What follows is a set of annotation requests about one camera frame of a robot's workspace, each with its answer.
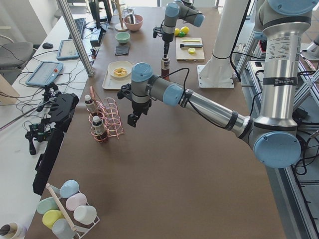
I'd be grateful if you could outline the near teach pendant tablet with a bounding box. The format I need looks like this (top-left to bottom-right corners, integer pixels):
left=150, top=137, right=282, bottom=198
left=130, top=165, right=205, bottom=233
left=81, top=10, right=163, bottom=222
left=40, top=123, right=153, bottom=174
left=25, top=61, right=63, bottom=87

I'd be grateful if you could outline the tea bottle white cap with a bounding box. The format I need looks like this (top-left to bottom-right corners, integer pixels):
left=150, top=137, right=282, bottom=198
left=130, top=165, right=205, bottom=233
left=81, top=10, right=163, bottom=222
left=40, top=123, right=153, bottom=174
left=161, top=57, right=170, bottom=78

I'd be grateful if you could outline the pink cup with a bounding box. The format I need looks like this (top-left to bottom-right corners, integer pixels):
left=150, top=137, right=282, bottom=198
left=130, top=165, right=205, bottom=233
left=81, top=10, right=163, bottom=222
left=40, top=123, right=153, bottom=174
left=66, top=193, right=87, bottom=211

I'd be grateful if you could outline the upper whole lemon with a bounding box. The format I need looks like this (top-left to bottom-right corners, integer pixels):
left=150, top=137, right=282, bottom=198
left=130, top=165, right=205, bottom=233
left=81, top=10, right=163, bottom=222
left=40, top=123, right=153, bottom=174
left=174, top=28, right=180, bottom=36

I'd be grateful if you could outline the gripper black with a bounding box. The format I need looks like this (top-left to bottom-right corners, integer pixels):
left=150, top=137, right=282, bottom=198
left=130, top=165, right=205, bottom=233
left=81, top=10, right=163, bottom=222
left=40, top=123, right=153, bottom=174
left=153, top=25, right=173, bottom=58
left=117, top=84, right=152, bottom=127

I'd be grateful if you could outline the yellow cup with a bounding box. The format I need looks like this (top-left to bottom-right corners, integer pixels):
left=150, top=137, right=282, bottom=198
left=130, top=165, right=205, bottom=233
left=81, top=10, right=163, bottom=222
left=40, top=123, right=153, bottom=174
left=42, top=210, right=64, bottom=229

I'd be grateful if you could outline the paper coffee cup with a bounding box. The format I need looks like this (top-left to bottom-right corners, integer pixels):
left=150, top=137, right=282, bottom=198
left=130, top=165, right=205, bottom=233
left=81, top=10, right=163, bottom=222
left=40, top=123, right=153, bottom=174
left=0, top=222, right=27, bottom=239

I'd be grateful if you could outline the white cup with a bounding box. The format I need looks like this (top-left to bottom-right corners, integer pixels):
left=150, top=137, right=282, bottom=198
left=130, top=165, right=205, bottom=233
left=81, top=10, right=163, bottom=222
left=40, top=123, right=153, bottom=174
left=73, top=205, right=97, bottom=225

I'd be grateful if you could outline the green ceramic bowl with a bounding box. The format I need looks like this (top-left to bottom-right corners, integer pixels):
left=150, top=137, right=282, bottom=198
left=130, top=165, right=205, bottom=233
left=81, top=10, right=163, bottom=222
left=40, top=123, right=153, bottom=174
left=115, top=32, right=131, bottom=44

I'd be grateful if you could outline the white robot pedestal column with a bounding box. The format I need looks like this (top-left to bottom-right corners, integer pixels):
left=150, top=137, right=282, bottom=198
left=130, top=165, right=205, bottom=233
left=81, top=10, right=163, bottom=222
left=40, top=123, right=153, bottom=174
left=211, top=0, right=251, bottom=66

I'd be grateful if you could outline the grey cup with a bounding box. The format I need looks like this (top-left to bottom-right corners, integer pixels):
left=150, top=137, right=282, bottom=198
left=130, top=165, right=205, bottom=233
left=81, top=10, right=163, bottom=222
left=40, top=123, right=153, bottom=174
left=52, top=219, right=76, bottom=239

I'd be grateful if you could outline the whole lemon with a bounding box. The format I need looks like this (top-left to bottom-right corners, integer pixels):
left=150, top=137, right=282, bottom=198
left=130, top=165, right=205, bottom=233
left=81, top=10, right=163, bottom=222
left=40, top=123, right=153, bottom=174
left=180, top=26, right=189, bottom=35
left=174, top=28, right=180, bottom=36

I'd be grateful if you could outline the white round plate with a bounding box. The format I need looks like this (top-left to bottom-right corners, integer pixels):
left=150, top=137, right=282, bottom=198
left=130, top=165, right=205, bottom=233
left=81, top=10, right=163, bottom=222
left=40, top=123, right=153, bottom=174
left=108, top=61, right=134, bottom=79

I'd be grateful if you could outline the half lemon slice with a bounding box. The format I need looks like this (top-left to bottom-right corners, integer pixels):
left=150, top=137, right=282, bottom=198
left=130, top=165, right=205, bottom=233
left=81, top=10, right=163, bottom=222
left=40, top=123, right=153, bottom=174
left=188, top=48, right=196, bottom=55

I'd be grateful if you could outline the cream serving tray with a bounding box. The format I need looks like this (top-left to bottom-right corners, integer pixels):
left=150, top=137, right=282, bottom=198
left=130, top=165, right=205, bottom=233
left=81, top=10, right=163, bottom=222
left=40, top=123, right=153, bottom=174
left=102, top=61, right=135, bottom=90

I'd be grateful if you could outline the copper wire bottle rack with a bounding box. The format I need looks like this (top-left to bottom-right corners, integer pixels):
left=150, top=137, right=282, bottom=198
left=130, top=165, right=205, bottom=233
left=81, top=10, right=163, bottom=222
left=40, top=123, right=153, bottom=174
left=87, top=86, right=124, bottom=143

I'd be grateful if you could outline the tea bottle back right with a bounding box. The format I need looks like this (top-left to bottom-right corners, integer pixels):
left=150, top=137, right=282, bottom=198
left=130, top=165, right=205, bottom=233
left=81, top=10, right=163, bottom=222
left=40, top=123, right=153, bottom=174
left=92, top=116, right=108, bottom=142

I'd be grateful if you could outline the black computer mouse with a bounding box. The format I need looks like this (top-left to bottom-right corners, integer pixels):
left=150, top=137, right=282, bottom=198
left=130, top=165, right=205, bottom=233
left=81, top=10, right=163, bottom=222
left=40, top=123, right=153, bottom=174
left=42, top=42, right=53, bottom=49

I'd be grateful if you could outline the braided ring pastry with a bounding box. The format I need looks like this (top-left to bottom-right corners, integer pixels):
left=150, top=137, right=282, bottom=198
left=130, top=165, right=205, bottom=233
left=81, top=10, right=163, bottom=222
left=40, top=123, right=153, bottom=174
left=113, top=67, right=127, bottom=78

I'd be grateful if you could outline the far teach pendant tablet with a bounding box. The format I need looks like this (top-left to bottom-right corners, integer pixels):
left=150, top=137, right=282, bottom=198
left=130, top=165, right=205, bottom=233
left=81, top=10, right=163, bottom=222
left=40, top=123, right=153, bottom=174
left=56, top=39, right=79, bottom=60

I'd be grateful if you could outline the teach pendant tablet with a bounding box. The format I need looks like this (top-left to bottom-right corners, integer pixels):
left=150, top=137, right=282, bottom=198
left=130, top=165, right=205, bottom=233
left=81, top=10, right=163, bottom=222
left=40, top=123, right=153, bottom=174
left=56, top=39, right=79, bottom=60
left=25, top=61, right=63, bottom=87

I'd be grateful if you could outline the wooden cutting board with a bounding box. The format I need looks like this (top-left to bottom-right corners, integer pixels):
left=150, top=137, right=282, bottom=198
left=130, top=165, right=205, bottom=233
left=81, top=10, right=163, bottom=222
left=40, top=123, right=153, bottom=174
left=175, top=37, right=205, bottom=61

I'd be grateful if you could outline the blue cup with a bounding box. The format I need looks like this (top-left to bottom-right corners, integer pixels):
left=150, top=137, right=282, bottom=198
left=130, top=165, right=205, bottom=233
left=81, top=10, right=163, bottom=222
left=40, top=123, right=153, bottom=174
left=60, top=180, right=79, bottom=198

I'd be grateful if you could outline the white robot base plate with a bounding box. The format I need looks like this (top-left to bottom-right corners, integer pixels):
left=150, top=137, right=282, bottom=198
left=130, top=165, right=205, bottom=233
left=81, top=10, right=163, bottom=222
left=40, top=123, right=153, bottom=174
left=196, top=63, right=234, bottom=89

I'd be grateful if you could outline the green cup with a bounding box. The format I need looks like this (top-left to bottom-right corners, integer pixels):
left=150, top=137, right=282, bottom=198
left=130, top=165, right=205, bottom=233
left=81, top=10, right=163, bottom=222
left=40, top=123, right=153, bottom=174
left=36, top=197, right=59, bottom=215

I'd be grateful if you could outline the steel muddler black tip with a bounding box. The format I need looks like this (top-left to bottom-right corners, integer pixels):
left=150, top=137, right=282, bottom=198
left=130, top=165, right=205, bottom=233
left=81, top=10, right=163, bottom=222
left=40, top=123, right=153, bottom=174
left=179, top=43, right=203, bottom=48

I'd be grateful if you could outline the pink ice bowl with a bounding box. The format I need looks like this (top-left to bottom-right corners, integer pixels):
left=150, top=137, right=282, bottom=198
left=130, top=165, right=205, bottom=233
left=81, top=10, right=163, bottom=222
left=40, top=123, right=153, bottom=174
left=123, top=14, right=144, bottom=31

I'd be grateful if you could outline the tea bottle back left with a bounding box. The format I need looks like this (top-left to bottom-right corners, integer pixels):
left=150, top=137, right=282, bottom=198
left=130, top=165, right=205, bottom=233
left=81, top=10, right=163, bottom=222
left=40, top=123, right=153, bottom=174
left=84, top=95, right=98, bottom=113

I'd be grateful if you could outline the black keyboard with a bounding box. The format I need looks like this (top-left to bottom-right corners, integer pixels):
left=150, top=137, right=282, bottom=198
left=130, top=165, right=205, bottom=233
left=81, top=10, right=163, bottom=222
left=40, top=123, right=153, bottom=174
left=74, top=18, right=86, bottom=38

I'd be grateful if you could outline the aluminium frame post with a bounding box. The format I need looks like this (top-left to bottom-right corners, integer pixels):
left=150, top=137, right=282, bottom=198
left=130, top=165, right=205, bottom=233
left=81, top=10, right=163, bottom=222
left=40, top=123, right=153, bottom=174
left=57, top=0, right=94, bottom=77

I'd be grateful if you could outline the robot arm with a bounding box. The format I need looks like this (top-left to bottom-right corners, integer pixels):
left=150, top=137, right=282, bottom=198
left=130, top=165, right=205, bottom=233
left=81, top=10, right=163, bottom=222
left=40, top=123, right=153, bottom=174
left=153, top=0, right=204, bottom=58
left=117, top=0, right=319, bottom=168

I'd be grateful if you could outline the grey folded cloth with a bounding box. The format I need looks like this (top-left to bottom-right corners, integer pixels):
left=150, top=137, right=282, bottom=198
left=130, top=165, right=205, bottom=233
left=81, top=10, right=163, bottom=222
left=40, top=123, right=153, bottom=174
left=115, top=46, right=130, bottom=56

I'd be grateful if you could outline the lower whole lemon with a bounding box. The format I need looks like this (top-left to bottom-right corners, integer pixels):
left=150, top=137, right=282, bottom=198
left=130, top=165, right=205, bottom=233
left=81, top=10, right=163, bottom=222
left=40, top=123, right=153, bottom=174
left=180, top=26, right=189, bottom=35

